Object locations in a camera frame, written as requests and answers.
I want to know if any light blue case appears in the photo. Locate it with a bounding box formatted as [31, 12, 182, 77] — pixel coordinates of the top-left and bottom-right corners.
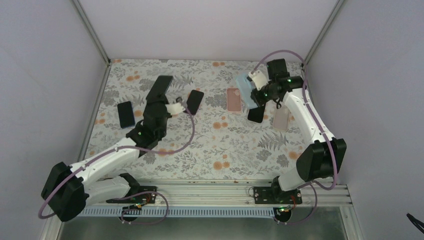
[235, 73, 258, 109]

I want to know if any dark phone case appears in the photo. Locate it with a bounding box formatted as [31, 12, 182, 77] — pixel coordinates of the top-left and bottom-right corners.
[247, 105, 266, 124]

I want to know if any blue-edged bare smartphone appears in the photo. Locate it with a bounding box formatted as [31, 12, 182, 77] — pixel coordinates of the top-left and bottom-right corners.
[117, 101, 136, 129]

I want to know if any pink silicone phone case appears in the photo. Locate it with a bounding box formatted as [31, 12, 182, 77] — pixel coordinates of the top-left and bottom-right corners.
[226, 88, 242, 113]

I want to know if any black phone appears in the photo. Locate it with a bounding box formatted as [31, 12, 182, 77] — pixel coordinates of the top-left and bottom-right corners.
[185, 90, 204, 116]

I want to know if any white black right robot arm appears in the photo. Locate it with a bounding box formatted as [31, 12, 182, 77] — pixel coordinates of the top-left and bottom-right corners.
[247, 58, 347, 204]

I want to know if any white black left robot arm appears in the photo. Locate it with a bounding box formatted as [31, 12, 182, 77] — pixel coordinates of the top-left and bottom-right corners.
[37, 96, 173, 222]

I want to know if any floral patterned table mat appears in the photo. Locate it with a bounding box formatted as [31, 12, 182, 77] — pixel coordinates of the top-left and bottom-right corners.
[86, 58, 308, 180]

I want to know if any black object at edge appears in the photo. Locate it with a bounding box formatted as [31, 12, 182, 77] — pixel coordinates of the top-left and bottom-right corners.
[406, 213, 424, 234]

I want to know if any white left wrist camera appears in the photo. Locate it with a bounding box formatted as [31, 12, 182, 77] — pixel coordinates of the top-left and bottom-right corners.
[165, 96, 187, 116]

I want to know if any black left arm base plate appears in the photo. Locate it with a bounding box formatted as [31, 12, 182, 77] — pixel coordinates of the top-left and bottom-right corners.
[106, 186, 157, 205]

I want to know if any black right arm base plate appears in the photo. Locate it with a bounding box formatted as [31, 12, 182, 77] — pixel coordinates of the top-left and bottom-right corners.
[253, 177, 303, 205]

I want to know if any aluminium rail frame base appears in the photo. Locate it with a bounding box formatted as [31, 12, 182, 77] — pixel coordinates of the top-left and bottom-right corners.
[139, 179, 353, 208]

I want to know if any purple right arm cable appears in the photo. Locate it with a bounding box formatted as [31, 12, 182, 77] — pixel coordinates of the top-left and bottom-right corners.
[251, 49, 339, 226]

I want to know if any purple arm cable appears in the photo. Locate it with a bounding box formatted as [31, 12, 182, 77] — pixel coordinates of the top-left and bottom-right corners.
[37, 102, 196, 220]
[251, 49, 339, 226]

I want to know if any right aluminium corner post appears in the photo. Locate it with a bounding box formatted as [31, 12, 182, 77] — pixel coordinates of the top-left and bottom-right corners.
[305, 0, 345, 64]

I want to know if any aluminium corner post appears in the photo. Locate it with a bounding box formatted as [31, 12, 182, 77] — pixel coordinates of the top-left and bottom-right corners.
[70, 0, 111, 66]
[305, 0, 345, 64]

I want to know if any perforated grey cable duct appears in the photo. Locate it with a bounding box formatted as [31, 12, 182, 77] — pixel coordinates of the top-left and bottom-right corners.
[78, 206, 275, 218]

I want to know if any left aluminium corner post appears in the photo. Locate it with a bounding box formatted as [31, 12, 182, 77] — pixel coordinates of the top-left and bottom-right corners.
[70, 0, 111, 66]

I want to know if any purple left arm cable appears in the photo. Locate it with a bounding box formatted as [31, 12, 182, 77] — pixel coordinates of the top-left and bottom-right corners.
[37, 102, 196, 220]

